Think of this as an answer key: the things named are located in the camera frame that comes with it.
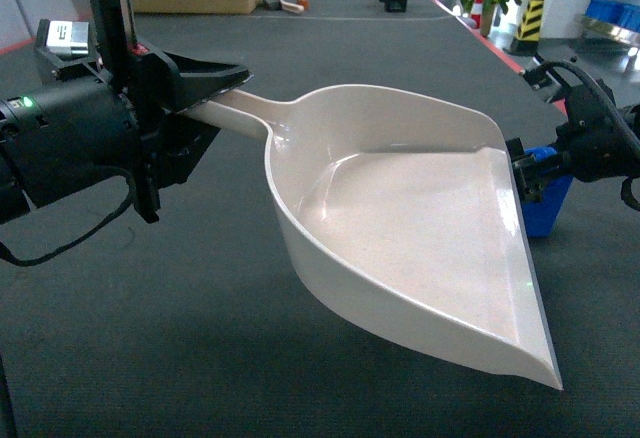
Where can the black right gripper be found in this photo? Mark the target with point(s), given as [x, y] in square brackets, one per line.
[595, 149]

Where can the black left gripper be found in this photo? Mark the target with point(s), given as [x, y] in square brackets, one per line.
[141, 85]

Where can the blue plastic part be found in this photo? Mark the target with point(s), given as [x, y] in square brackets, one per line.
[540, 218]

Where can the beige plastic dustpan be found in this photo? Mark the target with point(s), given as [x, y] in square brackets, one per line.
[400, 214]

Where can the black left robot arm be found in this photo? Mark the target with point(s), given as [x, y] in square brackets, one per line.
[45, 139]

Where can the yellow black striped bollard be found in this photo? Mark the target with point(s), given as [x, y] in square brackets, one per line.
[527, 36]

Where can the red white traffic cone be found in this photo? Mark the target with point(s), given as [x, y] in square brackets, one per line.
[476, 13]

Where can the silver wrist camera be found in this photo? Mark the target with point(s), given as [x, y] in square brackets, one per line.
[65, 50]

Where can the wooden handled brush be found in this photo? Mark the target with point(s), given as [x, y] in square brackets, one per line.
[283, 5]

